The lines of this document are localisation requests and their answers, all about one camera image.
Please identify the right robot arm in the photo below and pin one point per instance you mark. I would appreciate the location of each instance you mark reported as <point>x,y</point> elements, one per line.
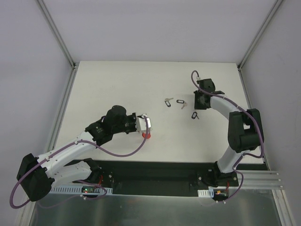
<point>245,132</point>

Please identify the left white cable duct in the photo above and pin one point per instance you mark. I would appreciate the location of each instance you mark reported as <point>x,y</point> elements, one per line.
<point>77,189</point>

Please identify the black tag key middle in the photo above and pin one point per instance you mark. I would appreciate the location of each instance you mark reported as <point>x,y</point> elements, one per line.
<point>182,102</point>

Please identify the right white cable duct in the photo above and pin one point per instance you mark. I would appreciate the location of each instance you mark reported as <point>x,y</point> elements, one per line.
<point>206,193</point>

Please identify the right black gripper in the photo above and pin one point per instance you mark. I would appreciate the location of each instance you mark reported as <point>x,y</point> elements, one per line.
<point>196,100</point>

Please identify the right aluminium rail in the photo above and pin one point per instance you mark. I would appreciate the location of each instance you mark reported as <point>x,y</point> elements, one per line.
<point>279,196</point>

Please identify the black tag key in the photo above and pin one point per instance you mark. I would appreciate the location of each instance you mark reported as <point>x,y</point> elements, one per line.
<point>182,102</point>
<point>167,101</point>
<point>195,115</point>

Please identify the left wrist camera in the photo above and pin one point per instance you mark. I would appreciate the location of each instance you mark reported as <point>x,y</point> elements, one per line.
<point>143,123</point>

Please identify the right aluminium frame post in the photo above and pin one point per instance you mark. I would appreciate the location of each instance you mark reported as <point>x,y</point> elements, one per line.
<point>262,29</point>

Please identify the left aluminium frame post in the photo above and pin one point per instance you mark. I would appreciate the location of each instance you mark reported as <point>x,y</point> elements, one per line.
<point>56,34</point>

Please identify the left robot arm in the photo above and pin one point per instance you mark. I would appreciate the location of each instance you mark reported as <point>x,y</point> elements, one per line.
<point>37,175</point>

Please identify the aluminium frame post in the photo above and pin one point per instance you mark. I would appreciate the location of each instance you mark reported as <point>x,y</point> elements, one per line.
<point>56,34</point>
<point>262,29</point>

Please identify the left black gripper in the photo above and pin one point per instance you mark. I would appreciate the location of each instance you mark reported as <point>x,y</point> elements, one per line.
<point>132,120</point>

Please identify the red handled key organizer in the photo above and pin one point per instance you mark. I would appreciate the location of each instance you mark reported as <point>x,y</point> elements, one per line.
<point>147,135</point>

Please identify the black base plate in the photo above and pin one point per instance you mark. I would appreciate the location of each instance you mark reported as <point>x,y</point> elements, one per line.
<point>182,179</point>

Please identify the aluminium rail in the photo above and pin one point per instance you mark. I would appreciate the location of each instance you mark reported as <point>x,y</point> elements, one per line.
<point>279,196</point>
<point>25,213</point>

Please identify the black tag key right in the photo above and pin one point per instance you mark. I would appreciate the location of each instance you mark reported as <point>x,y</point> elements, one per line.
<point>195,115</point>

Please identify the white cable duct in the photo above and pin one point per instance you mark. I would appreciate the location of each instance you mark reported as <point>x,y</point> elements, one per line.
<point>206,193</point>
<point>77,189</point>

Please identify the left aluminium rail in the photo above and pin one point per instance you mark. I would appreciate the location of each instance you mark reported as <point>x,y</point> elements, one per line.
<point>25,213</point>

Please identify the black tag key far left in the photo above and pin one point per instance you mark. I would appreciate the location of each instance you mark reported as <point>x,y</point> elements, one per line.
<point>167,101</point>

